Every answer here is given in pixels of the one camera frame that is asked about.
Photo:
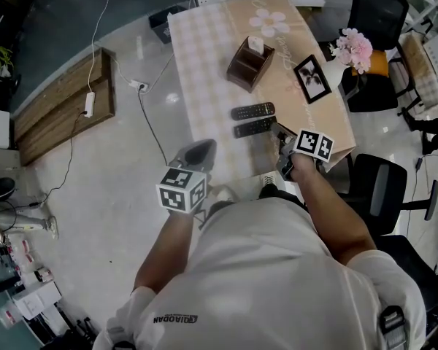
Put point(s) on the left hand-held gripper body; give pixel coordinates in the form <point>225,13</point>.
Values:
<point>180,191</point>

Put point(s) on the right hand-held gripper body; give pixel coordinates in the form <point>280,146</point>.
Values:
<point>312,142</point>

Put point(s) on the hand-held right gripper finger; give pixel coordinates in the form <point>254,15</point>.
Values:
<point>290,133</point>
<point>281,139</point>

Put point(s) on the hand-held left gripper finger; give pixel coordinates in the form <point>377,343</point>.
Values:
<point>208,160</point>
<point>190,151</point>

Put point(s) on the black remote control red button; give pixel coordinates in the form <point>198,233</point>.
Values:
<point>252,111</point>

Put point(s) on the brown wooden organizer box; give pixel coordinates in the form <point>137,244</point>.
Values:
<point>241,75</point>

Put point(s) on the white remote control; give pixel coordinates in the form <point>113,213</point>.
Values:
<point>256,45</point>

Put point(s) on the person's left forearm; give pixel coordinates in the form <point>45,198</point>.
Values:
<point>160,253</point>

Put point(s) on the person's right forearm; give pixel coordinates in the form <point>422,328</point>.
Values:
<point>332,213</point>

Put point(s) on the white flat box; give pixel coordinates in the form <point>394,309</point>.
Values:
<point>36,301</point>

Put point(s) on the person's white left shoe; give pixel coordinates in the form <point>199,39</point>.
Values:
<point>224,194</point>

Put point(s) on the person's white shoe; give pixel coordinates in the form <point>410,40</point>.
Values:
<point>224,194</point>
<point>270,181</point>

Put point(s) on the person's white right shoe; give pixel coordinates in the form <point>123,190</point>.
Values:
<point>270,181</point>

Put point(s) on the person's black trousers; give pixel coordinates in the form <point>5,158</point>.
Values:
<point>281,195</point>

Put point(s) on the beige checked flower tablecloth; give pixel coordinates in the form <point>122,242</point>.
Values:
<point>204,78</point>

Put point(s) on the white floor socket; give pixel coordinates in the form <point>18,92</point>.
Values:
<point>138,86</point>

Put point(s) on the black office chair with armrests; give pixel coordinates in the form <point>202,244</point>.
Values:
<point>379,191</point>

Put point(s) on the pink flower bouquet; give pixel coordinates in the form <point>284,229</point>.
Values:
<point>354,49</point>

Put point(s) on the orange cushion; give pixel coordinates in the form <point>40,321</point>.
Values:
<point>379,64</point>

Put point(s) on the white power strip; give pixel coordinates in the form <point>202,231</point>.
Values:
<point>90,104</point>

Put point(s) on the person's white shirt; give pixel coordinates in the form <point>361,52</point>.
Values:
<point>270,279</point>

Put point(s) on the dark waste bin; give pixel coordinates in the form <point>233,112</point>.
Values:
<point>162,24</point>

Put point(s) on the brown wooden pallet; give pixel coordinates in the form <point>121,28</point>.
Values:
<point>54,108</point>

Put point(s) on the black mesh office chair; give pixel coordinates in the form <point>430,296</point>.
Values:
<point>377,13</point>

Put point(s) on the black padded chair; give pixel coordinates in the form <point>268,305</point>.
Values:
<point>409,272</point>

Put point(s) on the black picture frame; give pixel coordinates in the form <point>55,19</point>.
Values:
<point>312,78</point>

